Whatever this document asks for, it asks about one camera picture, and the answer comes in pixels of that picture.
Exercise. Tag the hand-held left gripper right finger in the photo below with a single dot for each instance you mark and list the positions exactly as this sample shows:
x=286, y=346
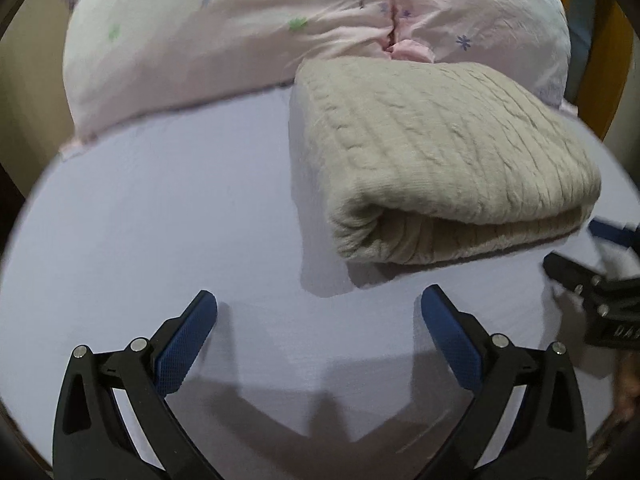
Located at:
x=452, y=335

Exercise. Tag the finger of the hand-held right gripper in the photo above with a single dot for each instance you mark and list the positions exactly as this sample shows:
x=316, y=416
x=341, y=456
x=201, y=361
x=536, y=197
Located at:
x=567, y=272
x=611, y=231

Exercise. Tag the beige knit blanket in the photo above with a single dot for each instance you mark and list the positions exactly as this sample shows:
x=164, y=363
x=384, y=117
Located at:
x=430, y=160

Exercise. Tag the person's right hand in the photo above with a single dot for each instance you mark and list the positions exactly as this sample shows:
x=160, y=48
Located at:
x=627, y=385

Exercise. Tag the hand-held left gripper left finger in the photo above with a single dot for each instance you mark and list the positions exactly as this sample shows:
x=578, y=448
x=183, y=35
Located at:
x=186, y=332

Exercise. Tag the wooden bed frame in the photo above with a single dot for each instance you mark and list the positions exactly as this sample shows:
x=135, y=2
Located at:
x=607, y=45

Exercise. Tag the lavender bed sheet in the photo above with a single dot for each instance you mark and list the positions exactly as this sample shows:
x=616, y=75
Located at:
x=175, y=220

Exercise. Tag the pink patterned pillow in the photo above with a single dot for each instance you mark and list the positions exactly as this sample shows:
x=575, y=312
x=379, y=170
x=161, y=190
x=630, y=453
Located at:
x=240, y=35

